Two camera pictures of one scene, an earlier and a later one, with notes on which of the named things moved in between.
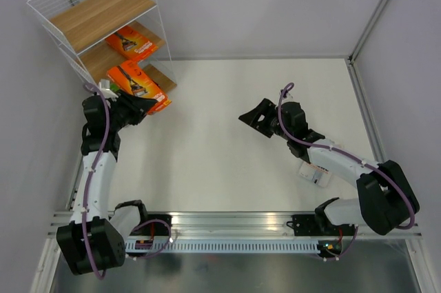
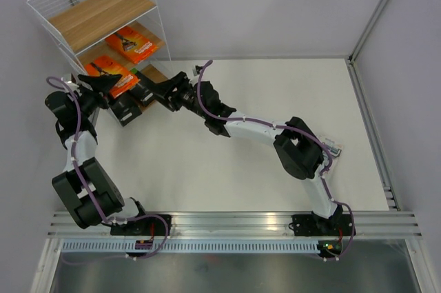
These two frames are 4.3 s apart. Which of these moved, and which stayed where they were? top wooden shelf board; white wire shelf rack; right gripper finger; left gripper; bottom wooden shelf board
Moved: right gripper finger; left gripper
Stayed: white wire shelf rack; bottom wooden shelf board; top wooden shelf board
